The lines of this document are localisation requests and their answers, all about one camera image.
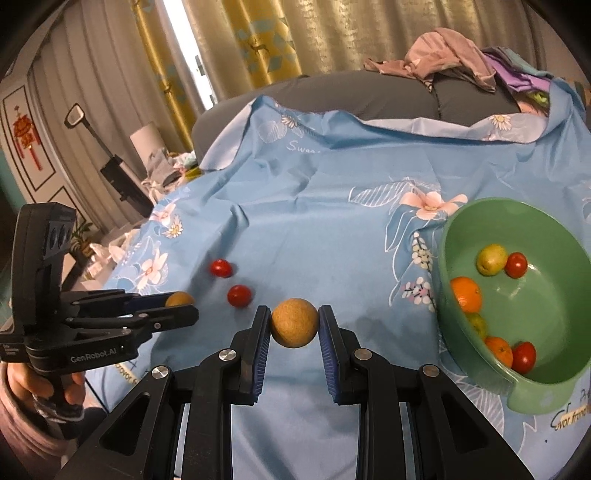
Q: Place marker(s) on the pink clothes pile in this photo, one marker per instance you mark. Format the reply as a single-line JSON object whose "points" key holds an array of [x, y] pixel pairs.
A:
{"points": [[443, 50]]}

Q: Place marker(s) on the white crumpled bag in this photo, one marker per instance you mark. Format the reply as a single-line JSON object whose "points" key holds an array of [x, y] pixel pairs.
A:
{"points": [[111, 249]]}

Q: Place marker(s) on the green plastic bowl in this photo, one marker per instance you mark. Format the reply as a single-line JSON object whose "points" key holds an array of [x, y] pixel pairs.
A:
{"points": [[545, 295]]}

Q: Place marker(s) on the tan cork ball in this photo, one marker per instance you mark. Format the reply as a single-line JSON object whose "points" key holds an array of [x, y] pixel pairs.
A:
{"points": [[294, 323]]}

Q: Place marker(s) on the beige patterned curtain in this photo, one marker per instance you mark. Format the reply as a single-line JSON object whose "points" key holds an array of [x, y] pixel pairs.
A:
{"points": [[323, 32]]}

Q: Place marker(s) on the pile of mixed laundry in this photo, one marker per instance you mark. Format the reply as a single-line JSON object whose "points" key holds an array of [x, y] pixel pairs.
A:
{"points": [[171, 168]]}

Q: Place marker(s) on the person's left forearm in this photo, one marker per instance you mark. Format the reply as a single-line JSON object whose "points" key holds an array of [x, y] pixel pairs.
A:
{"points": [[27, 443]]}

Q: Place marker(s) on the person's left hand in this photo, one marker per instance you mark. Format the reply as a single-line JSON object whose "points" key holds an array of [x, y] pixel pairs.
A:
{"points": [[23, 383]]}

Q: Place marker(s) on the brown round fruit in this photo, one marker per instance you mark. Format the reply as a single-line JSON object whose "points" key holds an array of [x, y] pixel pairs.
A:
{"points": [[180, 299]]}

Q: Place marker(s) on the grey sofa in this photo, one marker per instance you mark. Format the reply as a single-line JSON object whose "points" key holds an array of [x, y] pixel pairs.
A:
{"points": [[369, 97]]}

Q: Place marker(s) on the purple cloth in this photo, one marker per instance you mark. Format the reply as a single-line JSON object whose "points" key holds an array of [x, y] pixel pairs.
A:
{"points": [[521, 76]]}

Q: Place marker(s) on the green oval fruit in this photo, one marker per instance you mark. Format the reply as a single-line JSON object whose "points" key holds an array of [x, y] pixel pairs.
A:
{"points": [[477, 324]]}

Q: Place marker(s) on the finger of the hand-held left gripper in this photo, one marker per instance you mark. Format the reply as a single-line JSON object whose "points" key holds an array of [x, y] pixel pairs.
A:
{"points": [[175, 317], [143, 302]]}

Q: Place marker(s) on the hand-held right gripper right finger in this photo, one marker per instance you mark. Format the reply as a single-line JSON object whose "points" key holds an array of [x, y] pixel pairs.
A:
{"points": [[328, 355]]}

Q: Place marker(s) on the yellow-green oval fruit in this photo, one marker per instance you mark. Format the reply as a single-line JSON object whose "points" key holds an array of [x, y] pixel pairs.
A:
{"points": [[491, 259]]}

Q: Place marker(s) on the white paper roll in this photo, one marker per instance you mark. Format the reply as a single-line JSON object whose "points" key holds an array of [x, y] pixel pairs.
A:
{"points": [[145, 138]]}

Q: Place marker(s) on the knobbed orange tangerine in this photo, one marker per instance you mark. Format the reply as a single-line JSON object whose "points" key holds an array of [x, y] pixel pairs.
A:
{"points": [[499, 351]]}

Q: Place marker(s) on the red knot wall ornament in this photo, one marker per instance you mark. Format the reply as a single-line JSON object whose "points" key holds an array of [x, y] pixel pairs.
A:
{"points": [[25, 131]]}

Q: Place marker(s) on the round orange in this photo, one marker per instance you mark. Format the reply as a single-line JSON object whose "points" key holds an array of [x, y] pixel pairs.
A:
{"points": [[466, 294]]}

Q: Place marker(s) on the red cherry tomato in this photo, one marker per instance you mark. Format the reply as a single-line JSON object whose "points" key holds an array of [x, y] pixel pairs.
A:
{"points": [[523, 357], [240, 295], [221, 268], [515, 264]]}

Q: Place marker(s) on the black stick vacuum cleaner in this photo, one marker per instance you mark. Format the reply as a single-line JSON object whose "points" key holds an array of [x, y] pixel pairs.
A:
{"points": [[117, 177]]}

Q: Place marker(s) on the blue floral bedsheet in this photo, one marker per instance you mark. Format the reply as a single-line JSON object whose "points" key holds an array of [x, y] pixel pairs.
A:
{"points": [[323, 207]]}

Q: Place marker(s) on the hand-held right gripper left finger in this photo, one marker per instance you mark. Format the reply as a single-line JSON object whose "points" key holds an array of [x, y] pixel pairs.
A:
{"points": [[263, 350]]}

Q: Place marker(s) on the yellow curtain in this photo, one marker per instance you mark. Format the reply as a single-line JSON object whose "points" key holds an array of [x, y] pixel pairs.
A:
{"points": [[157, 60]]}

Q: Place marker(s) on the small potted plant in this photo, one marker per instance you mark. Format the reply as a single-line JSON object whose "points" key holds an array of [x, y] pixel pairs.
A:
{"points": [[83, 235]]}

